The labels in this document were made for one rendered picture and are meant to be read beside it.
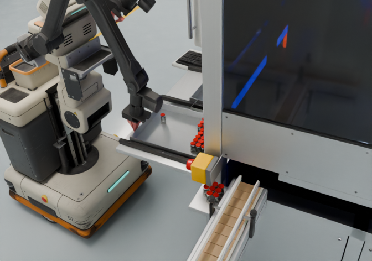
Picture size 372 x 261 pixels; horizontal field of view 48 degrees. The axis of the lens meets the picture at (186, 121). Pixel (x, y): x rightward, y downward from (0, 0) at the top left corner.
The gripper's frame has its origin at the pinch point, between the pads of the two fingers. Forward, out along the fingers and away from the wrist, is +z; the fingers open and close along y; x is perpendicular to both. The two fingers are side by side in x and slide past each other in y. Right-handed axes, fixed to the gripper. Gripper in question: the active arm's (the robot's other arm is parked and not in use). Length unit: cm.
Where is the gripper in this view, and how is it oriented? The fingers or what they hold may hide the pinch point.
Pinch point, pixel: (135, 129)
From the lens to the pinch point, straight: 173.3
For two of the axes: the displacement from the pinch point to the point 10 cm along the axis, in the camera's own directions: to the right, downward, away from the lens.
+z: -1.2, 7.4, 6.6
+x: 4.4, -5.5, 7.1
